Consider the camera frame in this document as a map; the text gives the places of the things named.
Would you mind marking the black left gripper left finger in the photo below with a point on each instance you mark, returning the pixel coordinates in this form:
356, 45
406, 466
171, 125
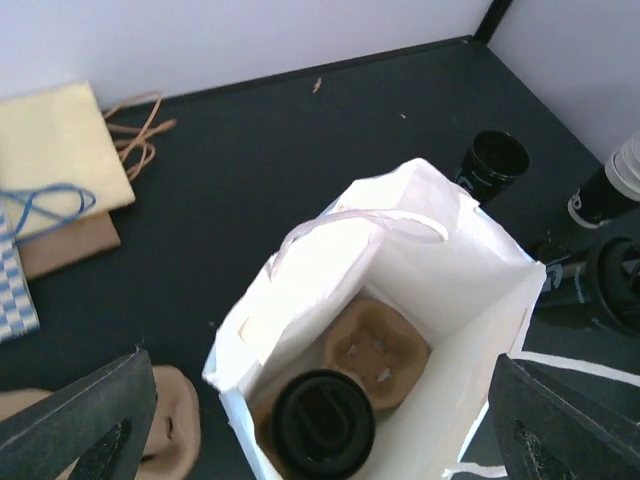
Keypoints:
97, 426

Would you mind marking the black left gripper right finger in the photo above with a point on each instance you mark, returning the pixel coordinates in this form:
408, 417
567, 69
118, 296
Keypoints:
547, 430

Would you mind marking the single cardboard cup carrier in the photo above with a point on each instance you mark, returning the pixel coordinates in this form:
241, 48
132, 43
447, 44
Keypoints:
370, 342

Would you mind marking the light blue paper bag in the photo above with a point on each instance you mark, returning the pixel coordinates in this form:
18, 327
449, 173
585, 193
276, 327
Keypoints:
403, 284

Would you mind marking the single black cup lid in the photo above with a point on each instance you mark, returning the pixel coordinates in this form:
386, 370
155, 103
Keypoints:
322, 426

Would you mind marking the black paper cup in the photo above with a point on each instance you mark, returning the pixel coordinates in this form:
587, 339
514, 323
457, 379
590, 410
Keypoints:
493, 161
572, 281

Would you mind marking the blue checkered paper bag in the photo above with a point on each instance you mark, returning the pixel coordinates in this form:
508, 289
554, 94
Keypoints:
18, 314

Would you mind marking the brown kraft paper bag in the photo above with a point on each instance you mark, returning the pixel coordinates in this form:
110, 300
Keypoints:
68, 245

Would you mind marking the tall stack of paper cups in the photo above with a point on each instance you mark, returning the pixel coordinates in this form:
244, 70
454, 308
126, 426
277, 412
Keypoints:
611, 192

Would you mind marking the tan kraft paper bag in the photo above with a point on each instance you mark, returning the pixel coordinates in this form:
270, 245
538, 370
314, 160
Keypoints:
63, 159

